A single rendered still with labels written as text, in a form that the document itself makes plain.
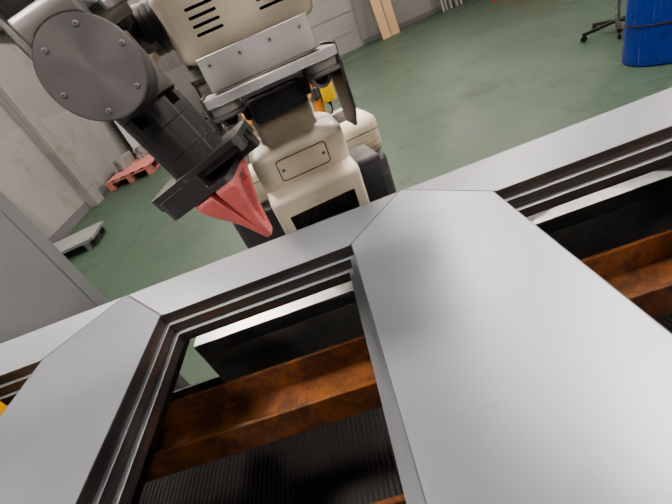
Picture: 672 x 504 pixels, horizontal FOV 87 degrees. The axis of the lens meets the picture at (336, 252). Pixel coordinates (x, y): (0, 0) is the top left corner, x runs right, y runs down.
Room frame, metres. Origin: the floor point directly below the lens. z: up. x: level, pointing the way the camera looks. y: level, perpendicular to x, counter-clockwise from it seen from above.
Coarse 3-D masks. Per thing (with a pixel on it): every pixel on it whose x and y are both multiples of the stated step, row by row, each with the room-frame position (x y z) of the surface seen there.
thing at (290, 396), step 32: (608, 256) 0.31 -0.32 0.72; (640, 256) 0.30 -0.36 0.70; (640, 288) 0.27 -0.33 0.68; (320, 352) 0.35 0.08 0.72; (352, 352) 0.35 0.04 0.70; (224, 384) 0.37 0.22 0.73; (256, 384) 0.37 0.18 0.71; (288, 384) 0.36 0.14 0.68; (320, 384) 0.34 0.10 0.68; (352, 384) 0.32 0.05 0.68; (192, 416) 0.38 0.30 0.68; (224, 416) 0.36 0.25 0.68; (256, 416) 0.33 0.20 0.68; (288, 416) 0.29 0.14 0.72; (320, 416) 0.28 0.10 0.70; (160, 448) 0.35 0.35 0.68; (192, 448) 0.30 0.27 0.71; (224, 448) 0.30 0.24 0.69
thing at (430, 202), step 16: (432, 192) 0.41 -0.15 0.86; (448, 192) 0.39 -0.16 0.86; (464, 192) 0.37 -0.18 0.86; (480, 192) 0.36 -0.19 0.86; (384, 208) 0.42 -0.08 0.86; (400, 208) 0.40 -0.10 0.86; (416, 208) 0.39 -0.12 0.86; (432, 208) 0.37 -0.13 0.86; (384, 224) 0.38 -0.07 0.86; (400, 224) 0.37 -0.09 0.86
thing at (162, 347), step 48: (624, 144) 0.33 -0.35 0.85; (528, 192) 0.34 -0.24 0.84; (576, 192) 0.32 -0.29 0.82; (240, 288) 0.39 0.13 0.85; (288, 288) 0.37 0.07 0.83; (192, 336) 0.38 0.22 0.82; (0, 384) 0.43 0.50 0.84; (144, 384) 0.30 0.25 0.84; (384, 384) 0.18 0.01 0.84; (144, 432) 0.25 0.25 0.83; (96, 480) 0.20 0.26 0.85
